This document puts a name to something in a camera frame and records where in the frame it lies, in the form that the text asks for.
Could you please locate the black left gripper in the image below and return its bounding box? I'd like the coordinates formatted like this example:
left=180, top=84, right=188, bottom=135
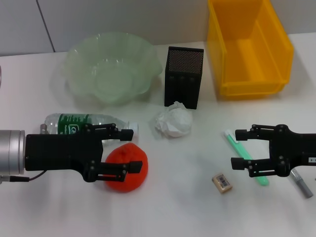
left=24, top=123, right=143, bottom=183

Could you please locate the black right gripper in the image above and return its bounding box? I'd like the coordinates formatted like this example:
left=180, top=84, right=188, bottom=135
left=230, top=124, right=316, bottom=178

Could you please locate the red soft ball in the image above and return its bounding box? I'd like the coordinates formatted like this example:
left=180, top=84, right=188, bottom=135
left=104, top=142, right=149, bottom=192

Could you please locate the white paper ball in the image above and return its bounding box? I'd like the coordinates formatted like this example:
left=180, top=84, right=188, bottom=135
left=149, top=100, right=194, bottom=139

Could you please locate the clear green-label water bottle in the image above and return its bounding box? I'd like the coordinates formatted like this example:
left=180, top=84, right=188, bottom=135
left=43, top=113, right=139, bottom=145

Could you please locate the beige barcode eraser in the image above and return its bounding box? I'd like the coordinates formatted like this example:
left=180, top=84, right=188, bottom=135
left=211, top=173, right=234, bottom=194

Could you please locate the grey marker pen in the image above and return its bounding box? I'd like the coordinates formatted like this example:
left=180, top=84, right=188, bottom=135
left=288, top=169, right=315, bottom=199

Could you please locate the green glass fruit bowl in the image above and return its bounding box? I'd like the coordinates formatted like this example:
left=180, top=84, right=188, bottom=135
left=62, top=32, right=164, bottom=107

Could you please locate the black mesh pen holder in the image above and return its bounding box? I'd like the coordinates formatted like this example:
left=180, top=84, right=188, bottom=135
left=163, top=45, right=205, bottom=110

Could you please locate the yellow plastic bin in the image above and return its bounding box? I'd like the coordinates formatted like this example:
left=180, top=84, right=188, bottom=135
left=206, top=0, right=295, bottom=100

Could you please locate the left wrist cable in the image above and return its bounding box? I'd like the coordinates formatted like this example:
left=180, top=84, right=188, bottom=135
left=0, top=170, right=48, bottom=184

